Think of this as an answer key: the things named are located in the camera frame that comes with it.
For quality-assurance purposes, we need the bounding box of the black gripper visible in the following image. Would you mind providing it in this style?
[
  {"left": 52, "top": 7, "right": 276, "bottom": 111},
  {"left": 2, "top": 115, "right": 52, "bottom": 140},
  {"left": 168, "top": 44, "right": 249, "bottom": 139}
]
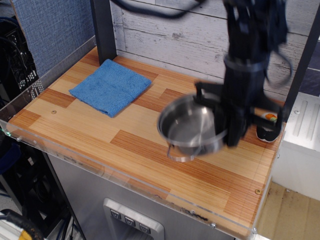
[{"left": 194, "top": 56, "right": 284, "bottom": 147}]

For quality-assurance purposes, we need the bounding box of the stainless steel pot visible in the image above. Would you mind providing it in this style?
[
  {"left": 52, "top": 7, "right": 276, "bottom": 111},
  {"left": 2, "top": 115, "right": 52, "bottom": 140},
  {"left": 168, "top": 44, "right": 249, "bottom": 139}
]
[{"left": 157, "top": 94, "right": 228, "bottom": 163}]

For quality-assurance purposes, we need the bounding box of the blue cloth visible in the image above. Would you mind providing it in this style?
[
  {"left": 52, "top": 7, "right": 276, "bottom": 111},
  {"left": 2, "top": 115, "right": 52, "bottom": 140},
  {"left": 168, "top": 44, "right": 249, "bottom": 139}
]
[{"left": 69, "top": 59, "right": 152, "bottom": 118}]

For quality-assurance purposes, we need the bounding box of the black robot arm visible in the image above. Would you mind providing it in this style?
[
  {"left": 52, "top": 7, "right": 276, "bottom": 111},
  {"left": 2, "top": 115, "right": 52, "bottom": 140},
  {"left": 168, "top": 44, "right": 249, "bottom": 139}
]
[{"left": 194, "top": 0, "right": 288, "bottom": 147}]

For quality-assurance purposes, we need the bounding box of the plush sushi roll toy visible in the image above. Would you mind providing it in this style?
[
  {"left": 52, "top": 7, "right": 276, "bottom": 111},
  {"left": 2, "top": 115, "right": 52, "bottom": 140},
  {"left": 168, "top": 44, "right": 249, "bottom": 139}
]
[{"left": 255, "top": 112, "right": 284, "bottom": 143}]

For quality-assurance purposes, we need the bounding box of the white ribbed appliance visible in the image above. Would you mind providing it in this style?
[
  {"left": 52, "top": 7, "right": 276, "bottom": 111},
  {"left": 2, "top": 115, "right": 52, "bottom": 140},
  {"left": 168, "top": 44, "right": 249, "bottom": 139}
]
[{"left": 271, "top": 92, "right": 320, "bottom": 200}]

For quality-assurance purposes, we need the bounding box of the clear acrylic table guard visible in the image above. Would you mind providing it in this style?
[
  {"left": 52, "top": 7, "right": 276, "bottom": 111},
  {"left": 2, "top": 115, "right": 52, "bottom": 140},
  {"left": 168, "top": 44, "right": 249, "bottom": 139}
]
[{"left": 0, "top": 48, "right": 280, "bottom": 240}]

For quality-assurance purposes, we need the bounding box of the silver dispenser button panel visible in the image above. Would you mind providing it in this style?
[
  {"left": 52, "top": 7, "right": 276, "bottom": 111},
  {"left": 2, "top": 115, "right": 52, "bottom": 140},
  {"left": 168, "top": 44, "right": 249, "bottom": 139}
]
[{"left": 103, "top": 198, "right": 165, "bottom": 240}]

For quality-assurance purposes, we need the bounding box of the dark right vertical post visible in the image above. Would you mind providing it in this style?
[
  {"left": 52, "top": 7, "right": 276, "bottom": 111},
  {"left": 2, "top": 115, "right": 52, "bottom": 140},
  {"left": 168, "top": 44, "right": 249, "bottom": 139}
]
[{"left": 281, "top": 0, "right": 320, "bottom": 123}]

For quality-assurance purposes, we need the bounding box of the dark vertical post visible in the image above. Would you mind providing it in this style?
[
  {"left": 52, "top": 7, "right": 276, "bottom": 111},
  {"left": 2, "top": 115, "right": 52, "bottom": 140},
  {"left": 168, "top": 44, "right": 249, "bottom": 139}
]
[
  {"left": 90, "top": 0, "right": 117, "bottom": 65},
  {"left": 281, "top": 0, "right": 320, "bottom": 123}
]

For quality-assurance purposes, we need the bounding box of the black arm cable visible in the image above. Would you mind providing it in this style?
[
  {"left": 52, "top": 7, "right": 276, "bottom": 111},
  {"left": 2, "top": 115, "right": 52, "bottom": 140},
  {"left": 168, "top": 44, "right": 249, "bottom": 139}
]
[{"left": 109, "top": 0, "right": 208, "bottom": 20}]

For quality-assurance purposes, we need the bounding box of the dark left vertical post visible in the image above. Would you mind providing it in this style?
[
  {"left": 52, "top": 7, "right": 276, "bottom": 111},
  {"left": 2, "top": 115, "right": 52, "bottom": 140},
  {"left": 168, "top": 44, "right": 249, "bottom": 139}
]
[{"left": 90, "top": 0, "right": 117, "bottom": 65}]

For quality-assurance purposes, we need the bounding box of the black crate with cables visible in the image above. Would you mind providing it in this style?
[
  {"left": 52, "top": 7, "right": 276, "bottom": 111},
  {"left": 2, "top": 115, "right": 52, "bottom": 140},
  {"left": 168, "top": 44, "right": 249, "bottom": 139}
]
[{"left": 0, "top": 16, "right": 39, "bottom": 108}]

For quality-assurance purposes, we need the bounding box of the yellow black cable bundle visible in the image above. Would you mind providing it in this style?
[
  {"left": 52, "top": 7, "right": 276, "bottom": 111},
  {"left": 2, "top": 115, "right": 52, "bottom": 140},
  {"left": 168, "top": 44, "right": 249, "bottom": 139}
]
[{"left": 0, "top": 209, "right": 46, "bottom": 240}]

